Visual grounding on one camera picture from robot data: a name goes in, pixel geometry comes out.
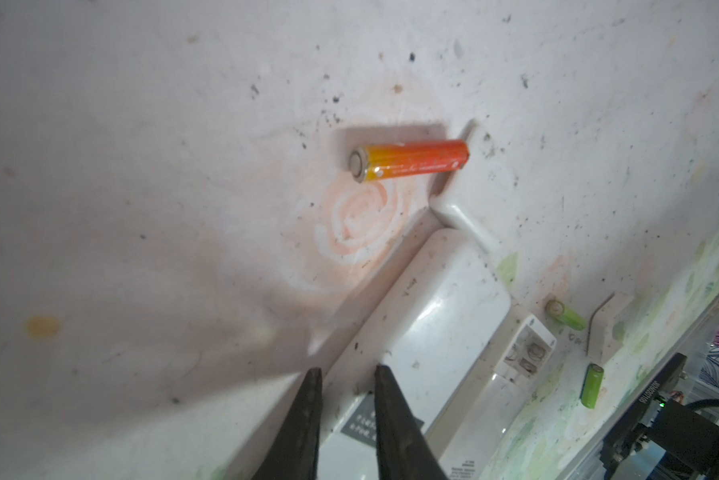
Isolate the green battery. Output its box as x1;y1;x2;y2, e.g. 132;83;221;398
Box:
545;299;589;331
579;363;605;409

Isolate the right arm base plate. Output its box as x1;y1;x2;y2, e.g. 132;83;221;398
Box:
599;353;719;479

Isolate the white battery cover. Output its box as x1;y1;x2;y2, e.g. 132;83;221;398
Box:
587;292;635;367
429;119;501;253

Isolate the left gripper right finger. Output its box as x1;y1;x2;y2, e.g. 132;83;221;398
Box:
373;365;447;480

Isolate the red orange battery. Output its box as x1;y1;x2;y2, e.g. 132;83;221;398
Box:
349;140;469;183

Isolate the red white remote control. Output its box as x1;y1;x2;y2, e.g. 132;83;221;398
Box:
224;227;513;480

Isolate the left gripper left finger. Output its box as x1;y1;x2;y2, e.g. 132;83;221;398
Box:
253;367;323;480

